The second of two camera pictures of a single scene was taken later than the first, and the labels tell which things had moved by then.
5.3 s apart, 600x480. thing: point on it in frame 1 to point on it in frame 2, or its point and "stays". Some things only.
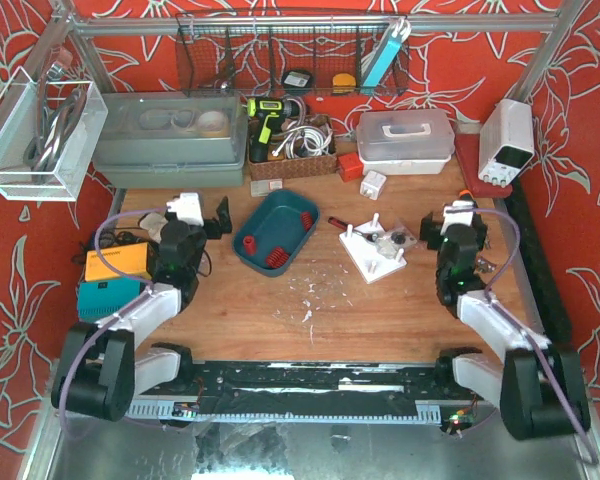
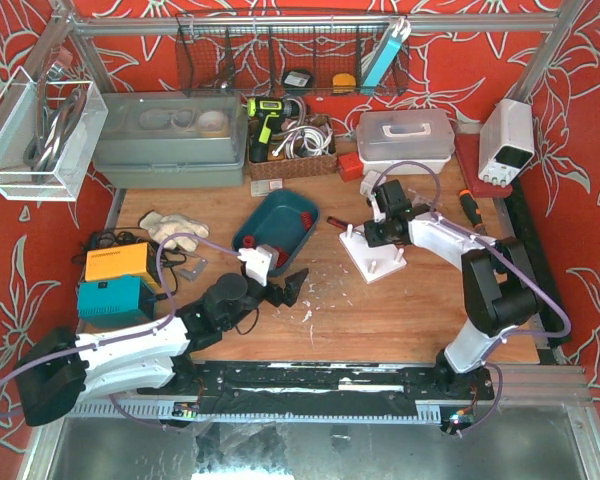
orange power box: (131, 259) stays
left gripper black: (213, 227) to (275, 293)
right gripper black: (428, 232) to (376, 232)
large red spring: (277, 257) stays
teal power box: (100, 298) stays
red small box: (350, 165) stays
